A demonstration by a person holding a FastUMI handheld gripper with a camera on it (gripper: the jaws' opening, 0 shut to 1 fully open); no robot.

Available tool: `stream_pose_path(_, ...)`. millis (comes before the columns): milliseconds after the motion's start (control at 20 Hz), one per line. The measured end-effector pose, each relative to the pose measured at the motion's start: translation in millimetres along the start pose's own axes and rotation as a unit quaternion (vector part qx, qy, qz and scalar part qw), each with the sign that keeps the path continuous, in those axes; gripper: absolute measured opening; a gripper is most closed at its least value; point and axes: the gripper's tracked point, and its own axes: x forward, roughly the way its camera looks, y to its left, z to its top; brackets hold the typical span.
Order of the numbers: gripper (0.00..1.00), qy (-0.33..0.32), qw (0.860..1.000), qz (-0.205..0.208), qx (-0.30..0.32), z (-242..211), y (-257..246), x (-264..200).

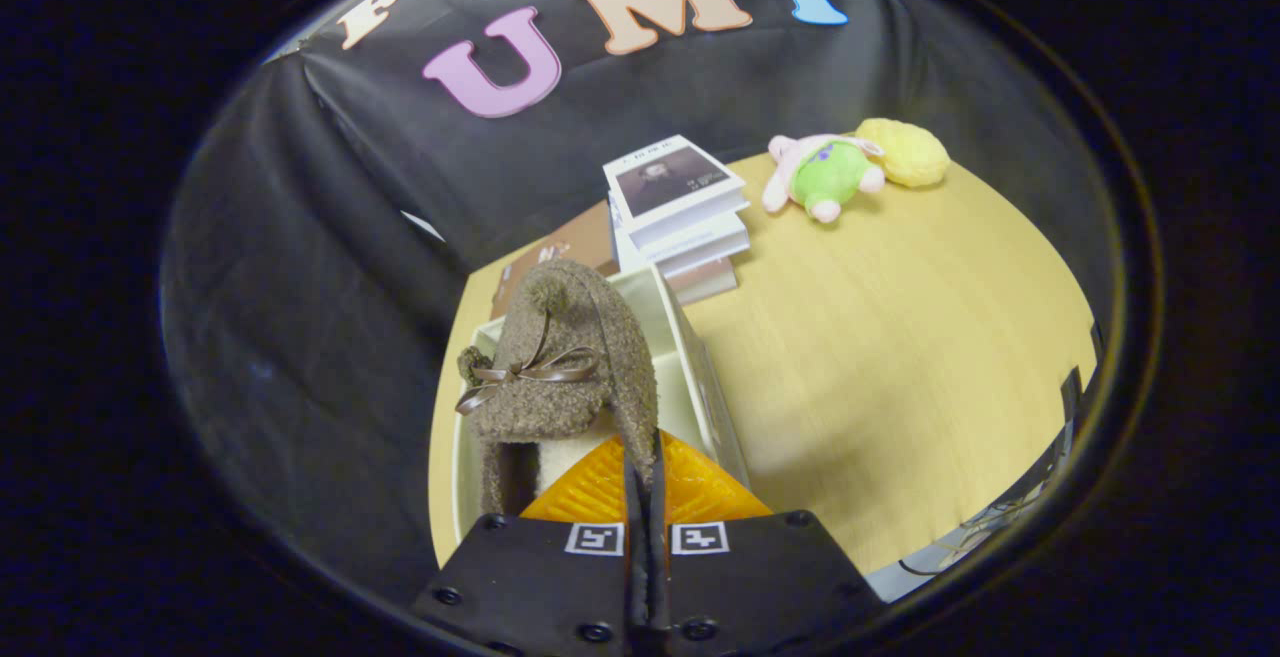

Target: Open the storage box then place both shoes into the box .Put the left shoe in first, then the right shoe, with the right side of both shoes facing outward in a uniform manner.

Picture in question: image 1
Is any flat brown book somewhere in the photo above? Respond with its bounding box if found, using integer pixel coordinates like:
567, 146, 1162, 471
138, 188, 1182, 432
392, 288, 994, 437
489, 201, 622, 320

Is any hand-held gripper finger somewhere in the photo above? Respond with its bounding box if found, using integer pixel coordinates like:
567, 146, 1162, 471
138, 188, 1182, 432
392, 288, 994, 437
412, 432, 647, 657
646, 429, 888, 657

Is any black backdrop cloth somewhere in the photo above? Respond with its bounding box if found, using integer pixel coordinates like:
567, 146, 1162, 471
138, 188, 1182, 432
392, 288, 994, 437
160, 0, 1116, 608

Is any grey fabric storage box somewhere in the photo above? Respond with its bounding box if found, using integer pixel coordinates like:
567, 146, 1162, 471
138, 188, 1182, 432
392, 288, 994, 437
452, 265, 751, 548

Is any thick white book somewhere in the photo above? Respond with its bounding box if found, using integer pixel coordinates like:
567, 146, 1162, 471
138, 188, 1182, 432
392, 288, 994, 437
609, 209, 752, 276

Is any brown fuzzy shoe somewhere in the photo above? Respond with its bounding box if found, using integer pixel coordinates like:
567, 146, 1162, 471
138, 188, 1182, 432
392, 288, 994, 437
455, 259, 661, 518

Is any portrait cover book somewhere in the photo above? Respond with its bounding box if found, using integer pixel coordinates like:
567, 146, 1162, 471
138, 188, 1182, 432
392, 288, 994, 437
602, 134, 751, 239

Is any yellow plush toy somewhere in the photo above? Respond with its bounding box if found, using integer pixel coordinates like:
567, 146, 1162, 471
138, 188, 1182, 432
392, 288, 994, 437
855, 117, 952, 189

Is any brown-edged book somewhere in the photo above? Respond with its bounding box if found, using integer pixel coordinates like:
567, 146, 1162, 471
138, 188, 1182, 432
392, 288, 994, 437
664, 257, 740, 306

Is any green and pink plush toy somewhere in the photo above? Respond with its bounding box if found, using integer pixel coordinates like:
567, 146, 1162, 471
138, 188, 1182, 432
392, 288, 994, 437
762, 133, 887, 226

